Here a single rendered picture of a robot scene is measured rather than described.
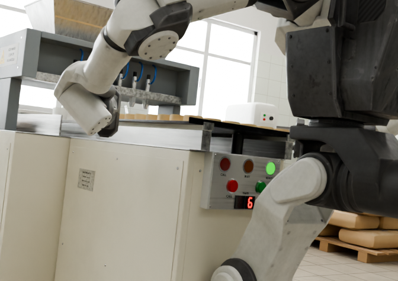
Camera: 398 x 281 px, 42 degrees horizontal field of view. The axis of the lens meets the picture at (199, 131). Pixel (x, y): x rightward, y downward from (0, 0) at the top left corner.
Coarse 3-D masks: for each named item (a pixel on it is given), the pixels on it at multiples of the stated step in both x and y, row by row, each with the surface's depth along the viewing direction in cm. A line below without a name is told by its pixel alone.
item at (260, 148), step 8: (216, 136) 166; (224, 136) 162; (248, 136) 154; (256, 136) 151; (264, 136) 149; (288, 136) 142; (216, 144) 165; (224, 144) 162; (248, 144) 154; (256, 144) 151; (264, 144) 149; (272, 144) 146; (280, 144) 144; (288, 144) 143; (224, 152) 162; (248, 152) 153; (256, 152) 151; (264, 152) 148; (272, 152) 146; (280, 152) 143; (288, 152) 143
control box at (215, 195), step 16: (208, 160) 128; (240, 160) 132; (256, 160) 136; (272, 160) 139; (208, 176) 127; (224, 176) 129; (240, 176) 133; (256, 176) 136; (272, 176) 140; (208, 192) 127; (224, 192) 129; (240, 192) 133; (256, 192) 136; (208, 208) 127; (224, 208) 130; (240, 208) 133
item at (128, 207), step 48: (96, 144) 165; (144, 144) 143; (240, 144) 144; (96, 192) 161; (144, 192) 140; (192, 192) 127; (96, 240) 158; (144, 240) 137; (192, 240) 128; (240, 240) 137
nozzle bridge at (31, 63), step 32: (32, 32) 171; (0, 64) 189; (32, 64) 172; (64, 64) 187; (160, 64) 205; (0, 96) 185; (128, 96) 204; (160, 96) 207; (192, 96) 212; (0, 128) 181
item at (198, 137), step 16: (64, 128) 188; (80, 128) 177; (128, 128) 152; (144, 128) 145; (160, 128) 139; (176, 128) 133; (192, 128) 128; (208, 128) 125; (160, 144) 138; (176, 144) 132; (192, 144) 127; (208, 144) 126
